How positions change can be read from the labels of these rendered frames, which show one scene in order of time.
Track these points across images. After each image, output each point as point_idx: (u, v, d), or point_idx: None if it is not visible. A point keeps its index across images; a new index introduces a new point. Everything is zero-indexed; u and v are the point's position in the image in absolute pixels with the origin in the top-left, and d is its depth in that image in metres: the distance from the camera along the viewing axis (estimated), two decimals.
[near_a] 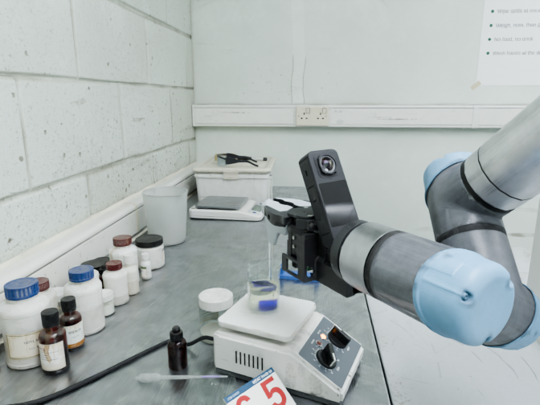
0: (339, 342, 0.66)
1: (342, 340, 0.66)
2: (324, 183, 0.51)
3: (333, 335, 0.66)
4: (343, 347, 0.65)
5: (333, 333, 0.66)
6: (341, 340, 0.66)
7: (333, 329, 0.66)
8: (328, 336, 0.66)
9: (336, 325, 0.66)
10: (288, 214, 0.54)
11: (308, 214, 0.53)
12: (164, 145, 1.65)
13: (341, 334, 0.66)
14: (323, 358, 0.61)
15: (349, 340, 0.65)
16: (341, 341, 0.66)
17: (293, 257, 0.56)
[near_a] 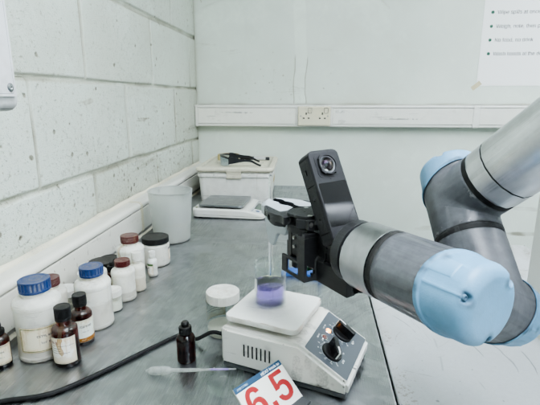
0: (344, 337, 0.67)
1: (347, 334, 0.67)
2: (324, 183, 0.51)
3: (338, 329, 0.68)
4: (348, 341, 0.67)
5: (337, 328, 0.68)
6: (345, 334, 0.67)
7: (338, 323, 0.68)
8: (333, 330, 0.68)
9: (341, 320, 0.68)
10: (288, 214, 0.54)
11: (308, 214, 0.53)
12: (168, 145, 1.66)
13: (346, 328, 0.67)
14: (329, 351, 0.63)
15: (354, 334, 0.67)
16: (345, 335, 0.68)
17: (293, 257, 0.56)
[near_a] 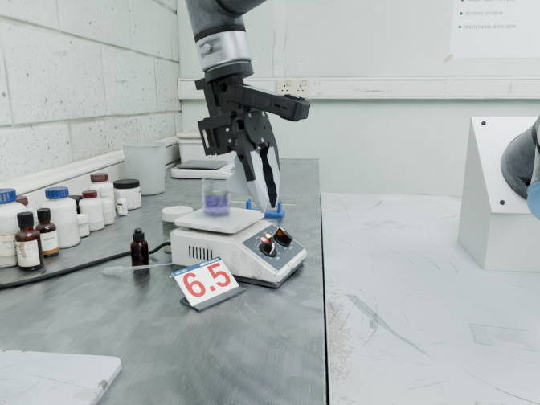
0: (282, 242, 0.74)
1: (285, 239, 0.74)
2: (283, 95, 0.61)
3: (278, 236, 0.75)
4: (286, 245, 0.74)
5: (277, 235, 0.75)
6: (284, 239, 0.74)
7: (278, 230, 0.74)
8: (273, 236, 0.75)
9: (280, 227, 0.75)
10: (270, 128, 0.66)
11: (263, 116, 0.64)
12: (148, 111, 1.73)
13: (284, 234, 0.74)
14: (264, 248, 0.69)
15: (291, 239, 0.73)
16: (284, 240, 0.74)
17: None
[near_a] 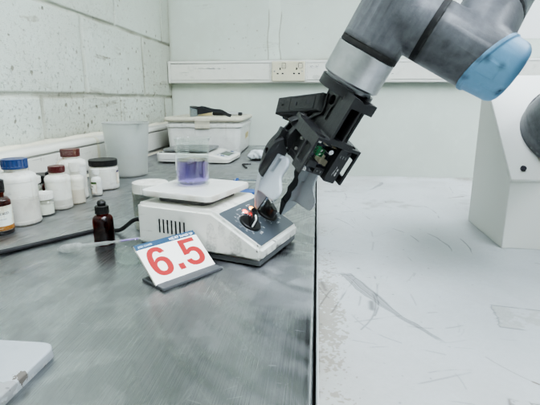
0: (265, 213, 0.64)
1: (268, 211, 0.64)
2: (298, 98, 0.62)
3: (264, 208, 0.65)
4: (267, 217, 0.63)
5: (263, 206, 0.65)
6: (267, 211, 0.64)
7: (265, 201, 0.65)
8: (259, 207, 0.65)
9: (268, 198, 0.65)
10: (282, 131, 0.59)
11: (297, 121, 0.59)
12: (134, 92, 1.63)
13: (269, 205, 0.64)
14: (246, 221, 0.59)
15: (274, 210, 0.63)
16: (267, 212, 0.64)
17: (304, 158, 0.55)
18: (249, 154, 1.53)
